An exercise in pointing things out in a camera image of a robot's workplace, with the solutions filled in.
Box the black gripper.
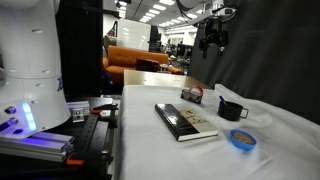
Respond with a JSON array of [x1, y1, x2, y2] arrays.
[[198, 16, 230, 60]]

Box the black cup with handle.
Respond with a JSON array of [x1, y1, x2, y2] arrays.
[[217, 100, 250, 122]]

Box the tape dispenser with red tape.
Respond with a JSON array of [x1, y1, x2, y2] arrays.
[[180, 85, 204, 105]]

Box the brown wooden board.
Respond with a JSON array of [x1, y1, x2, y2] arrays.
[[123, 69, 212, 89]]

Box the dark cushion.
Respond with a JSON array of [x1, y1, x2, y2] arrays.
[[135, 57, 161, 72]]

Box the white projection screen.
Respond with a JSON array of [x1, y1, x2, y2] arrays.
[[116, 18, 152, 52]]

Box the orange sofa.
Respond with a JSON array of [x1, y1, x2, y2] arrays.
[[102, 44, 185, 86]]

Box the black and cream textbook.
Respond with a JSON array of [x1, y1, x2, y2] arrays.
[[154, 103, 220, 142]]

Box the blue bowl of cereal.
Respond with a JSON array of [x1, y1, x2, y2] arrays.
[[228, 129, 258, 151]]

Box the white tablecloth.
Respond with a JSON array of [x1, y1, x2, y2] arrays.
[[114, 83, 320, 180]]

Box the black clamp with orange grip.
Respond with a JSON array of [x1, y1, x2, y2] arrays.
[[91, 103, 119, 116], [64, 150, 114, 168]]

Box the black partition panel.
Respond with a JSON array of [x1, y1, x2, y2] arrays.
[[54, 0, 104, 98]]

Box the aluminium extrusion bar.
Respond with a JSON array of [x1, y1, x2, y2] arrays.
[[0, 131, 75, 148], [66, 100, 91, 116], [0, 141, 73, 163]]

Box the black perforated breadboard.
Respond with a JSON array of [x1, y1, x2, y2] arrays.
[[0, 96, 118, 180]]

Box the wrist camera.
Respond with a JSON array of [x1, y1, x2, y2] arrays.
[[213, 4, 238, 19]]

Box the small metal bracket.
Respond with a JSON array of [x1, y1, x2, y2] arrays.
[[71, 107, 85, 123]]

